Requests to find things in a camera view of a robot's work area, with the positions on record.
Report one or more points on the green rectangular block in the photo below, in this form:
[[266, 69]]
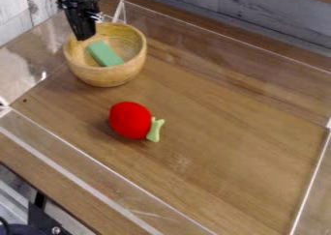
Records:
[[104, 54]]

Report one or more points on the clear acrylic tray barrier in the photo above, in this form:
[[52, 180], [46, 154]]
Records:
[[242, 164]]

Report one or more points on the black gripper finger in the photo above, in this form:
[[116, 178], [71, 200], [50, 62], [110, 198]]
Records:
[[88, 23], [75, 23]]

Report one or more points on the black clamp under table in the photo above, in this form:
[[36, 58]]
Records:
[[40, 220]]

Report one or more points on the brown wooden bowl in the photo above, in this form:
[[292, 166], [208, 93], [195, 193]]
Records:
[[127, 41]]

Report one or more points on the red plush tomato toy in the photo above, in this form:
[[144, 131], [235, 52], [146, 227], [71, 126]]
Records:
[[132, 121]]

